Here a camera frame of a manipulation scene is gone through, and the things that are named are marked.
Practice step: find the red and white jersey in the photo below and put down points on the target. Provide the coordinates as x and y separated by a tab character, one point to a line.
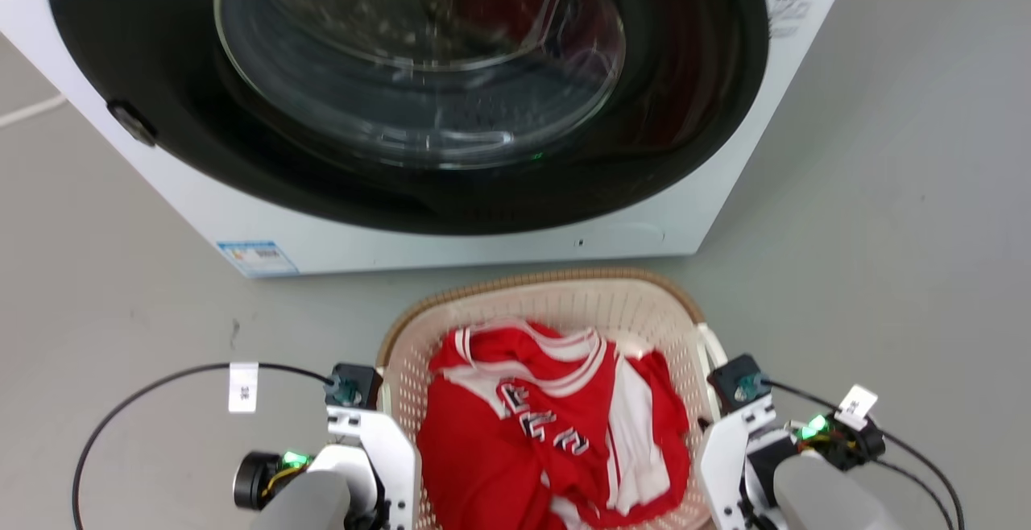
491	457

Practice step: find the white washing machine body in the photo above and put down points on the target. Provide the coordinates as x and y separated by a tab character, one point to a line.
121	175

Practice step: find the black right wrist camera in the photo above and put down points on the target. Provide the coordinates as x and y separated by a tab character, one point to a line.
741	383

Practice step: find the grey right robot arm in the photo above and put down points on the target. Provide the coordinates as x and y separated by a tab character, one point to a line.
830	498

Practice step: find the black door latch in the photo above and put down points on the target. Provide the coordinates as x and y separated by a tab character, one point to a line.
132	122

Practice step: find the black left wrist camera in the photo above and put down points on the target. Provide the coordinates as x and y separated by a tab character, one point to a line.
353	387

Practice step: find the blue energy label sticker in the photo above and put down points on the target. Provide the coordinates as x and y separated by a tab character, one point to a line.
258	258

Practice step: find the black round washer door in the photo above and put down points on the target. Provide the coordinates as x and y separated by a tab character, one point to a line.
693	95

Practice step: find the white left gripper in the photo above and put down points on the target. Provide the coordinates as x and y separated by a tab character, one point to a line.
395	457

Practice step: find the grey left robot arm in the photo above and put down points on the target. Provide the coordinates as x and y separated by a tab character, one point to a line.
306	502

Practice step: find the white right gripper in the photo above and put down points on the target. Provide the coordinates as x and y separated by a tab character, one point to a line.
721	457

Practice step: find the beige plastic laundry basket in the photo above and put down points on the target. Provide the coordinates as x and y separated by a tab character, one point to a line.
564	298

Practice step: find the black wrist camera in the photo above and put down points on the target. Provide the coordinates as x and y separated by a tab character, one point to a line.
353	387
741	383

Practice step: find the grey printed info label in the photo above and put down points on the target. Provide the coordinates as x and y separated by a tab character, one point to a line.
789	14

